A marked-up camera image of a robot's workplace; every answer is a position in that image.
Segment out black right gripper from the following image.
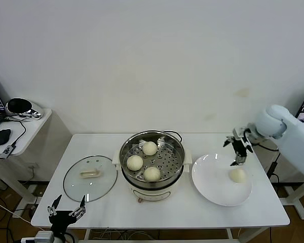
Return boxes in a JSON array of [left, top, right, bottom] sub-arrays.
[[223, 136, 248, 167]]

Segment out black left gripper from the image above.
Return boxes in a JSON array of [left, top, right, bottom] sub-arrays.
[[47, 194, 87, 233]]

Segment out white steamed baozi bun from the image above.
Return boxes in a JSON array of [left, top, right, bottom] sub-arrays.
[[126, 154, 144, 171], [229, 169, 247, 183], [142, 141, 158, 156], [143, 166, 162, 182]]

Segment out stainless steel steamer basket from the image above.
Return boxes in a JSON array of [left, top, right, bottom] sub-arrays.
[[120, 130, 186, 191]]

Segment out round glass pot lid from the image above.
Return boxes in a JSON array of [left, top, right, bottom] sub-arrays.
[[63, 154, 118, 203]]

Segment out round white plate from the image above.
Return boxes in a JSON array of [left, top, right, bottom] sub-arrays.
[[192, 153, 253, 208]]

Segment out grey usb dongle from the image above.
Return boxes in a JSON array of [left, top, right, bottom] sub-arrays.
[[0, 144, 16, 159]]

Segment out white side table with mouse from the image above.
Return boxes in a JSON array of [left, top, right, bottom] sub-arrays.
[[0, 108, 54, 211]]

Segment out white side table with label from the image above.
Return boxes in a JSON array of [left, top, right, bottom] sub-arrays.
[[278, 177, 304, 221]]

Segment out white electric cooker pot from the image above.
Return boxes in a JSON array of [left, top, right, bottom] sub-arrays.
[[112, 149, 193, 204]]

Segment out black computer mouse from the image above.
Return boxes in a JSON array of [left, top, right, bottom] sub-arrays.
[[0, 128, 12, 146]]

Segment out chrome and black headset device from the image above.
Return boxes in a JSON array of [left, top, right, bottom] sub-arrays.
[[6, 97, 45, 119]]

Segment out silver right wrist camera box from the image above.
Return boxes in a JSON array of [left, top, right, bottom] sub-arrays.
[[233, 128, 249, 139]]

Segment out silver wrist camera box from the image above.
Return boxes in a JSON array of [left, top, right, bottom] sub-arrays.
[[233, 128, 249, 139], [34, 231, 55, 243]]

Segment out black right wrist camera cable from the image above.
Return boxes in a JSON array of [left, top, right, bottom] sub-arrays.
[[257, 142, 280, 152]]

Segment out black cable with adapter block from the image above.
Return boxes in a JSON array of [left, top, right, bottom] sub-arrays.
[[267, 150, 282, 183]]

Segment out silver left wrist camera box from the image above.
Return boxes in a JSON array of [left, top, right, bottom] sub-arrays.
[[34, 231, 55, 243]]

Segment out thin black dongle cable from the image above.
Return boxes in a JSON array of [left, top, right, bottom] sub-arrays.
[[2, 117, 28, 147]]

